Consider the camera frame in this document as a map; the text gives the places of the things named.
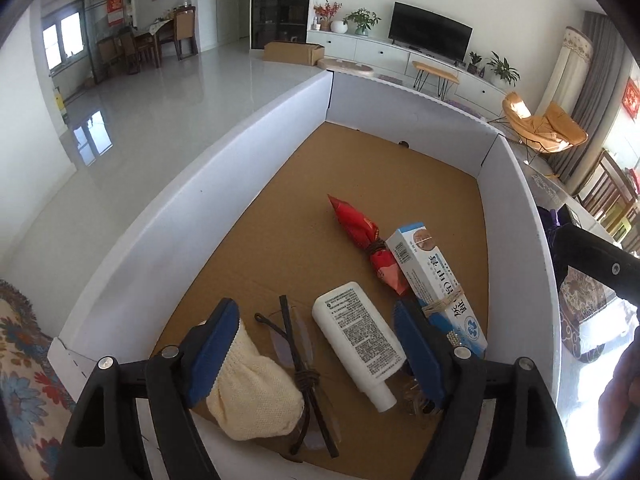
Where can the clear glasses with black temples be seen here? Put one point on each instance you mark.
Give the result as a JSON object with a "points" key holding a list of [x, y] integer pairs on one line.
{"points": [[300, 380]]}

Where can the black glass display cabinet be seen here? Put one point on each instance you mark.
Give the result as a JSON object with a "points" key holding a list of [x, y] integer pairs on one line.
{"points": [[282, 5]]}

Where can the patterned glass desktop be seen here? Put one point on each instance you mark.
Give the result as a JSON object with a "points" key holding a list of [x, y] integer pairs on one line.
{"points": [[585, 300]]}

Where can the red wall calendar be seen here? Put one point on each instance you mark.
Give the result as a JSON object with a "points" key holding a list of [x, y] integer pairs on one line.
{"points": [[115, 10]]}

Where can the white door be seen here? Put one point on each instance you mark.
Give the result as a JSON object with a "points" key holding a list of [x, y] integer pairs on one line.
{"points": [[231, 2]]}

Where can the slatted wooden chair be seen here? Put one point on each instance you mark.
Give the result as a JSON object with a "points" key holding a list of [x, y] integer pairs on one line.
{"points": [[607, 190]]}

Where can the brown cardboard box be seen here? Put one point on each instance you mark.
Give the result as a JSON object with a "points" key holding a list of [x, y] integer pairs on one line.
{"points": [[292, 53]]}

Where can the round white vase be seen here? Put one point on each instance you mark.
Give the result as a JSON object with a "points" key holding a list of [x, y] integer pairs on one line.
{"points": [[339, 27]]}

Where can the grey curtain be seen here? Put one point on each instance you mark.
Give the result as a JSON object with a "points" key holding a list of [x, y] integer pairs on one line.
{"points": [[595, 100]]}

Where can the orange lounge chair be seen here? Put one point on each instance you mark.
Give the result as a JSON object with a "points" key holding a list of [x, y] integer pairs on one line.
{"points": [[542, 125]]}

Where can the broad-leaf potted plant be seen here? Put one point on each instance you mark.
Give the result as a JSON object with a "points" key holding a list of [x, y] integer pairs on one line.
{"points": [[501, 69]]}

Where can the wooden bench with hairpin legs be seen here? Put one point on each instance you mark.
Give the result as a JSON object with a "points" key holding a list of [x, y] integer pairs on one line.
{"points": [[434, 71]]}

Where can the large white cardboard box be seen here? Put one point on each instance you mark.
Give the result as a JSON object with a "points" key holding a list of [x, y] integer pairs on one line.
{"points": [[165, 220]]}

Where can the dark wooden dining chair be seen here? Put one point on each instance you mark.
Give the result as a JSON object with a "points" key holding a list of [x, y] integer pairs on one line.
{"points": [[107, 57], [128, 50]]}

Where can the red snack packet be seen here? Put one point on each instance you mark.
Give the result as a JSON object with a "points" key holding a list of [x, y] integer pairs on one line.
{"points": [[355, 220]]}

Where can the purple toy figure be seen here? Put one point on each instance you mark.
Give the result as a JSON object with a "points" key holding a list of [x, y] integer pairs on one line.
{"points": [[551, 219]]}

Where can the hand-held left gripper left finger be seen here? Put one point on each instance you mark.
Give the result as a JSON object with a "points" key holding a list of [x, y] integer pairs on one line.
{"points": [[215, 355]]}

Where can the leafy green potted plant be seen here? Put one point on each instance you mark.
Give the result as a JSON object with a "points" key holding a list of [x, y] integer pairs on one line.
{"points": [[361, 19]]}

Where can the red flower bouquet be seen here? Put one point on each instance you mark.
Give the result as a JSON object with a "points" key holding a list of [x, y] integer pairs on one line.
{"points": [[325, 11]]}

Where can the cream knitted sock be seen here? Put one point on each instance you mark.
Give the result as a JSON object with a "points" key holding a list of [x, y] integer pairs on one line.
{"points": [[255, 390]]}

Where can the small potted plant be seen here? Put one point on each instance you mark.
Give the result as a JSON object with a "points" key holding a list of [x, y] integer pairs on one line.
{"points": [[474, 61]]}

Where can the cloth-covered standing air conditioner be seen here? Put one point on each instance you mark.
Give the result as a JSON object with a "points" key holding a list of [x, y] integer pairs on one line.
{"points": [[567, 67]]}

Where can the dark wooden dining table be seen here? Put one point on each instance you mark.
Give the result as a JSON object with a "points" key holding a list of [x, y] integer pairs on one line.
{"points": [[150, 35]]}

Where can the white lotion bottle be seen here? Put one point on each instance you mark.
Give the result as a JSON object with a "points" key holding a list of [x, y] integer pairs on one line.
{"points": [[360, 340]]}

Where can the blue and white carton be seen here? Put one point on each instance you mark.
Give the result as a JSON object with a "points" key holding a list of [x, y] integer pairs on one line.
{"points": [[430, 270]]}

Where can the tall-backed wooden dining chair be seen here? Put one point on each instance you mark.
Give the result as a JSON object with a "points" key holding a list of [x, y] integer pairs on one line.
{"points": [[182, 27]]}

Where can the white television cabinet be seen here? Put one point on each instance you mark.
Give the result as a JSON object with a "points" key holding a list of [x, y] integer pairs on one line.
{"points": [[370, 50]]}

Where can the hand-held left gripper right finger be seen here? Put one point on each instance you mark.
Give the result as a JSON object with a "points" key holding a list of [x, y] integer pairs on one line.
{"points": [[422, 360]]}

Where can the black flat television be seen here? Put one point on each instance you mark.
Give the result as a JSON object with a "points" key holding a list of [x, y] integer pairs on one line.
{"points": [[430, 32]]}

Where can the red wall decoration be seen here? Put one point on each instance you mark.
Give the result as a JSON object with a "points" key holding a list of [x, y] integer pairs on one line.
{"points": [[631, 99]]}

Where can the person's right hand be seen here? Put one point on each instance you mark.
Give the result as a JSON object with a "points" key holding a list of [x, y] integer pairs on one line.
{"points": [[622, 400]]}

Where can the window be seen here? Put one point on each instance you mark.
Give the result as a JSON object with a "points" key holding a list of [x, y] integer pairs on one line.
{"points": [[62, 40]]}

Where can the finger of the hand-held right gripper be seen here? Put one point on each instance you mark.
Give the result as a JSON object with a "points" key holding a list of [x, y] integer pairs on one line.
{"points": [[595, 260]]}

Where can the floral blanket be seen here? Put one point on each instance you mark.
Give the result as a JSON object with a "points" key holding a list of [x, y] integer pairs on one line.
{"points": [[22, 365]]}

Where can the purple floor mat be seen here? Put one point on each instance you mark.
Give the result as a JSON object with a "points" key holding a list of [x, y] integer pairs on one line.
{"points": [[465, 108]]}

